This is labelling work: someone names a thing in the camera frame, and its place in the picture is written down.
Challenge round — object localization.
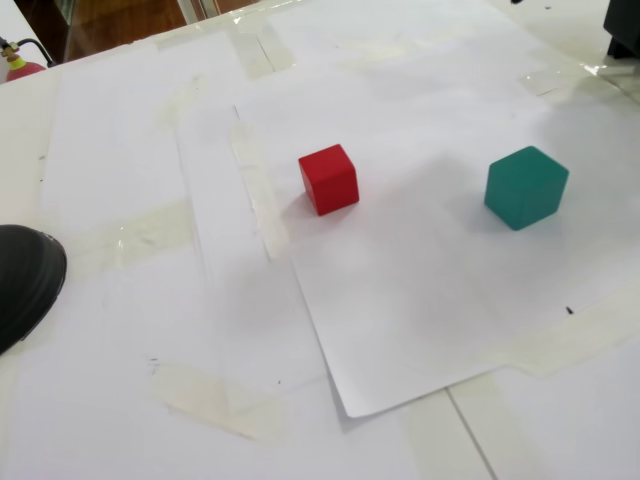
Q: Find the brown wooden cabinet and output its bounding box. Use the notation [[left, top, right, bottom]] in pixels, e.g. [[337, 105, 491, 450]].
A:
[[12, 0, 189, 64]]

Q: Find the beige masking tape strip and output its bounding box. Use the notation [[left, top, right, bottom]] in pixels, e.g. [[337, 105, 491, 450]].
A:
[[144, 358, 284, 442], [228, 122, 292, 262], [469, 292, 640, 382], [399, 373, 501, 480], [227, 22, 300, 80], [92, 198, 197, 274]]

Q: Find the black rounded camera base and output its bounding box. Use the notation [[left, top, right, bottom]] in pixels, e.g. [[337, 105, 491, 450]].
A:
[[0, 224, 68, 357]]

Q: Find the red fire extinguisher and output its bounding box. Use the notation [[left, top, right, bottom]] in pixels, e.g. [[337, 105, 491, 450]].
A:
[[0, 37, 59, 84]]

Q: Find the clear glossy tape strip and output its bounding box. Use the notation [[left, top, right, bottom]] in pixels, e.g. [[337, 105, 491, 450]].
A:
[[519, 62, 609, 99]]

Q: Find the white paper sheet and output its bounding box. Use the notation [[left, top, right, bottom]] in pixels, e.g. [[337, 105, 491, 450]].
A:
[[174, 99, 331, 389], [233, 44, 640, 420]]

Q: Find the red cube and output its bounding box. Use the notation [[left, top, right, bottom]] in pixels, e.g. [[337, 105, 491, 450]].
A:
[[297, 143, 361, 217]]

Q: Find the teal blue cube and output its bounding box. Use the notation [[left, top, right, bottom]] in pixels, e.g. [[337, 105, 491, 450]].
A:
[[483, 145, 570, 232]]

